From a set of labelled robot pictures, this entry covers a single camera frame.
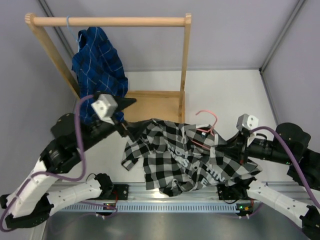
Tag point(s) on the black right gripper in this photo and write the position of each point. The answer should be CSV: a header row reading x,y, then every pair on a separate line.
x,y
237,149

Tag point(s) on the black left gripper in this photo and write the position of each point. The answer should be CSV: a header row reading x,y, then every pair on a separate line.
x,y
134,129

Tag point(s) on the pink wire hanger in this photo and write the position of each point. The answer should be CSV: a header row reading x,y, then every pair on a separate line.
x,y
209,131

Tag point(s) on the black white checkered shirt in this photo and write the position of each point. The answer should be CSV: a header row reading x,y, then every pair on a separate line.
x,y
178,157

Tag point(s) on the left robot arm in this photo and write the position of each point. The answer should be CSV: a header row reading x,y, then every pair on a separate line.
x,y
57,179

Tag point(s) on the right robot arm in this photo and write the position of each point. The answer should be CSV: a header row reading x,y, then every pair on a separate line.
x,y
286,145

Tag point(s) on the blue plaid shirt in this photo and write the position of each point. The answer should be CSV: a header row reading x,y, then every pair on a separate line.
x,y
97,65

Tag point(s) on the wooden clothes rack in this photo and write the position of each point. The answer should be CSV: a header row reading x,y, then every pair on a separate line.
x,y
167,105

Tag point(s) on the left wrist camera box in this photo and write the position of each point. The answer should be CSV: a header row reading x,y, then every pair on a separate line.
x,y
104,107

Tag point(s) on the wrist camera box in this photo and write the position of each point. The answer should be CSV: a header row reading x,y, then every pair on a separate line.
x,y
104,107
245,124

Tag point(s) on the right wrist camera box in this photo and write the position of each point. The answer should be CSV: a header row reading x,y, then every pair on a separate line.
x,y
245,124

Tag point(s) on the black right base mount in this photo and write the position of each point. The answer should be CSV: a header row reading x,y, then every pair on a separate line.
x,y
231,193

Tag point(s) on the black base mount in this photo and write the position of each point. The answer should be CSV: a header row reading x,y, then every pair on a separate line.
x,y
231,193
120,192

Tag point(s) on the grey slotted cable duct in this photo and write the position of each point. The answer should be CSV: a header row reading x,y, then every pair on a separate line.
x,y
152,207

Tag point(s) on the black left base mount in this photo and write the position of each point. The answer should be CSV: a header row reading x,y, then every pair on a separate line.
x,y
120,192

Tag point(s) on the aluminium mounting rail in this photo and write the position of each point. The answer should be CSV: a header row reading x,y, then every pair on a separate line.
x,y
137,193

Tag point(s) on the light blue wire hanger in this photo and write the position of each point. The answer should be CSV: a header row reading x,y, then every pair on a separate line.
x,y
76,37

